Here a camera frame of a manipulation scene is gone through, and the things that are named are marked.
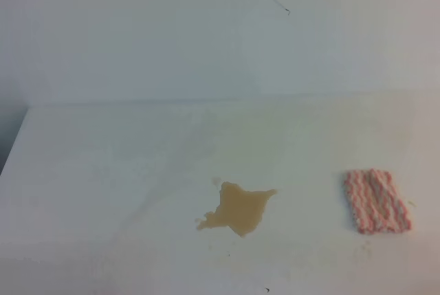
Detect brown coffee stain puddle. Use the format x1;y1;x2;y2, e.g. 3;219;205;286
196;182;278;237

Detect pink white striped rag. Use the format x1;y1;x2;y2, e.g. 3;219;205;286
343;168;413;234

